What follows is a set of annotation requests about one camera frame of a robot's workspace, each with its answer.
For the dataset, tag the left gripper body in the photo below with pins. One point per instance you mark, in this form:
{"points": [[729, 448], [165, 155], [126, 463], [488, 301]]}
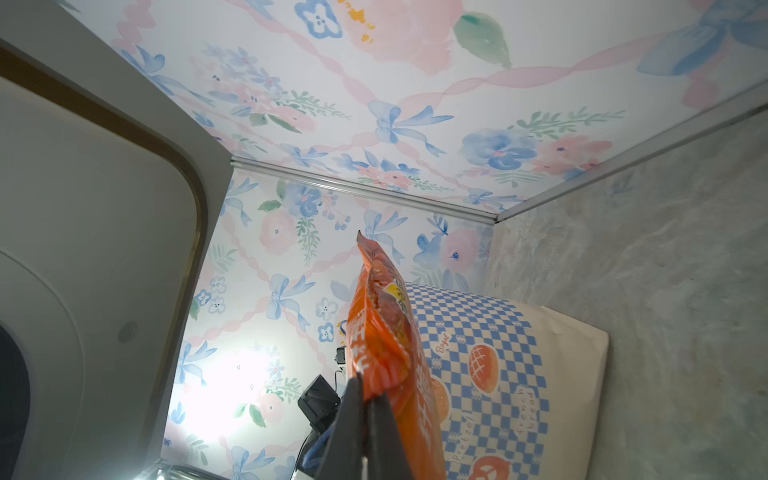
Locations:
{"points": [[319, 403]]}

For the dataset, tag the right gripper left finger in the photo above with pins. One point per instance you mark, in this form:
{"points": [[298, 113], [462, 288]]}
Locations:
{"points": [[344, 455]]}

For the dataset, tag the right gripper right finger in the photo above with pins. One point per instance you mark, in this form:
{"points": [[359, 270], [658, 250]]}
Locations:
{"points": [[386, 455]]}

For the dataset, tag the orange corn chips bag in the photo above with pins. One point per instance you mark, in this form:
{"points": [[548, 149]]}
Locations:
{"points": [[384, 346]]}

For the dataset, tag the blue checkered paper bag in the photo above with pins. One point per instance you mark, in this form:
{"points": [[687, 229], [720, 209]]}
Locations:
{"points": [[517, 387]]}

